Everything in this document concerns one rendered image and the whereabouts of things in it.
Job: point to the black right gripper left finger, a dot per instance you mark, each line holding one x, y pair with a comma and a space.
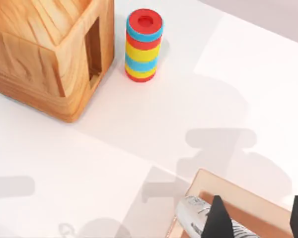
217, 220

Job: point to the shallow salmon-coloured box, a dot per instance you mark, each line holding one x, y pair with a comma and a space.
241, 196

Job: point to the stack of coloured rings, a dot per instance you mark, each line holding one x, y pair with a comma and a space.
142, 47

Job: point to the wooden cupboard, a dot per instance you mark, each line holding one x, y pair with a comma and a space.
39, 62

